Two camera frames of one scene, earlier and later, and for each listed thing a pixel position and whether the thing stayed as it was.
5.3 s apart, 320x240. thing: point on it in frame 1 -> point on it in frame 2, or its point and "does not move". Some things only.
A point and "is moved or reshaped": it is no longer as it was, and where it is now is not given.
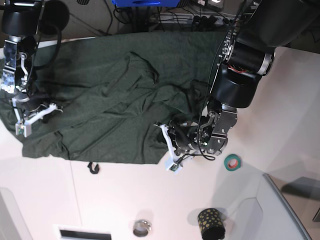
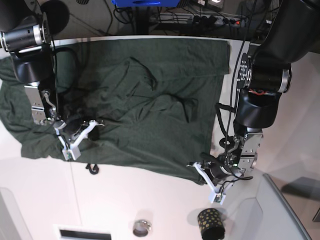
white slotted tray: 82,232 does not move
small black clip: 96,168 does not move
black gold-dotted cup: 211,224 does not move
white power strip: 214,20 does not move
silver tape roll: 141,228 does not move
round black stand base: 55,16 does not move
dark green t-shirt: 116,90 is moved or reshaped
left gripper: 32,104 -> 72,122
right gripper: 182,134 -> 218,171
